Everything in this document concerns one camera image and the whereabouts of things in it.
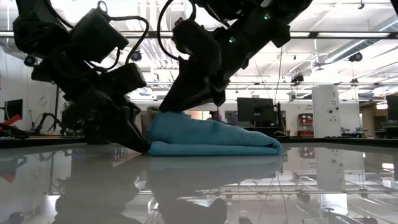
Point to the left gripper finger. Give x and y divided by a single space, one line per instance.
127 133

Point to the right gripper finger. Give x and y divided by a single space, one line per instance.
192 90

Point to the blue microfiber towel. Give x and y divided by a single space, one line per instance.
202 137

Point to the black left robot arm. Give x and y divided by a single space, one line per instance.
37 31

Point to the black background robot arm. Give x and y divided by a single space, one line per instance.
46 117

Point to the person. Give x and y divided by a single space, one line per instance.
215 115

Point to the small green potted plant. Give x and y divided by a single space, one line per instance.
66 116

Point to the black tripod stand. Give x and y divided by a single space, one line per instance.
57 104

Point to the black ceiling spotlight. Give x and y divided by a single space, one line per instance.
356 57
136 56
29 61
297 78

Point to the large black monitor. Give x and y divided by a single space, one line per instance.
255 109

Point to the small black monitor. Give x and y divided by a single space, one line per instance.
14 109

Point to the red angled bar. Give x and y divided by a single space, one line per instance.
11 119

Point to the red shelf unit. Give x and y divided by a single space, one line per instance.
305 123

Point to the black bar with light strips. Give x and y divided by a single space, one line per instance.
342 35

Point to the white pillar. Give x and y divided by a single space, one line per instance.
325 109

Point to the dark framed screen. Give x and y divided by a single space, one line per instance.
392 107

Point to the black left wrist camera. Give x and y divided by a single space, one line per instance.
96 35

